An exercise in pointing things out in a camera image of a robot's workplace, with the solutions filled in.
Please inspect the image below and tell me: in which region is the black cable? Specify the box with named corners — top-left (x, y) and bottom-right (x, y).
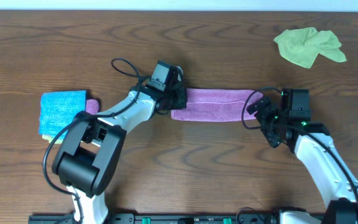
top-left (42, 58), bottom-right (150, 224)
top-left (235, 86), bottom-right (358, 224)

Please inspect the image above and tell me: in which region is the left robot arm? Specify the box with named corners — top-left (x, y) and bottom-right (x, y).
top-left (52, 85), bottom-right (187, 223)

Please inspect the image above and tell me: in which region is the folded blue cloth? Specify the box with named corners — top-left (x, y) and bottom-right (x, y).
top-left (39, 90), bottom-right (86, 137)

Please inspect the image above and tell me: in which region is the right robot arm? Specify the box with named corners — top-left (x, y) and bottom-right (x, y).
top-left (242, 89), bottom-right (358, 223)

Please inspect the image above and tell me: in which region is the green microfiber cloth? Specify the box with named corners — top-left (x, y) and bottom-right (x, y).
top-left (273, 27), bottom-right (347, 68)

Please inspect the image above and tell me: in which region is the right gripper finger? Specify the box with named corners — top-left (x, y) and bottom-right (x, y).
top-left (261, 129), bottom-right (282, 148)
top-left (246, 96), bottom-right (272, 114)

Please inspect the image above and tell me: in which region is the right black cable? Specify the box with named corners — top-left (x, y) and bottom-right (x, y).
top-left (235, 86), bottom-right (358, 224)

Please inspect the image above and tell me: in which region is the folded purple cloth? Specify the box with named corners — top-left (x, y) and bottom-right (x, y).
top-left (85, 99), bottom-right (99, 114)

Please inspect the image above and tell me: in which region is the left black cable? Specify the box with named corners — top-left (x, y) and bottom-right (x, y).
top-left (42, 58), bottom-right (150, 224)

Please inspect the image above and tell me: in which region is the purple microfiber cloth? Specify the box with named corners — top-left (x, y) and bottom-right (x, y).
top-left (171, 88), bottom-right (263, 123)

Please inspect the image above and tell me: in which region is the folded yellow-green cloth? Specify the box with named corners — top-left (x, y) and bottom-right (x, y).
top-left (42, 134), bottom-right (63, 144)

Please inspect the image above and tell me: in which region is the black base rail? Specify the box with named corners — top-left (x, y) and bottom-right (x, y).
top-left (27, 207), bottom-right (327, 224)

